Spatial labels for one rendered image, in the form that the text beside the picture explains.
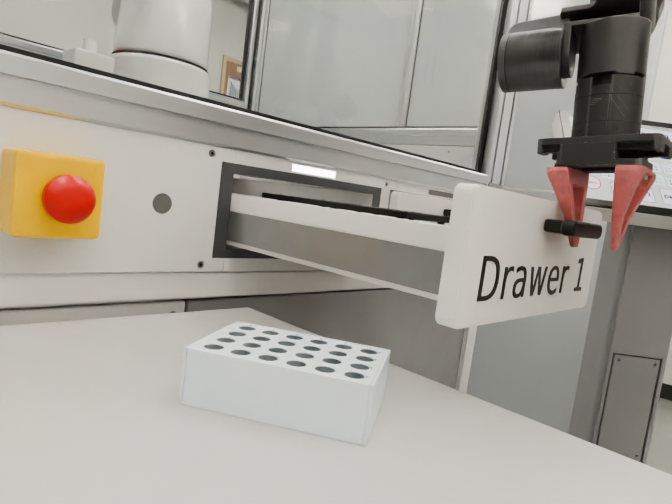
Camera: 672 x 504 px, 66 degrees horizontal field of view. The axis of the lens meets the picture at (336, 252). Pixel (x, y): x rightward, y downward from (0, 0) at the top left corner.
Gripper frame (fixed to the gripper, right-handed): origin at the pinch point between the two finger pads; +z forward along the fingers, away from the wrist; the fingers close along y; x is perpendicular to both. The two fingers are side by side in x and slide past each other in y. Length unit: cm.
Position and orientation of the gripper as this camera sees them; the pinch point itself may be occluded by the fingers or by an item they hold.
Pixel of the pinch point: (594, 239)
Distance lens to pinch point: 54.4
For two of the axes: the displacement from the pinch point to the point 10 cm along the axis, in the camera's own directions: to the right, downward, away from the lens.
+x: -6.5, 0.0, -7.6
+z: -0.7, 10.0, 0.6
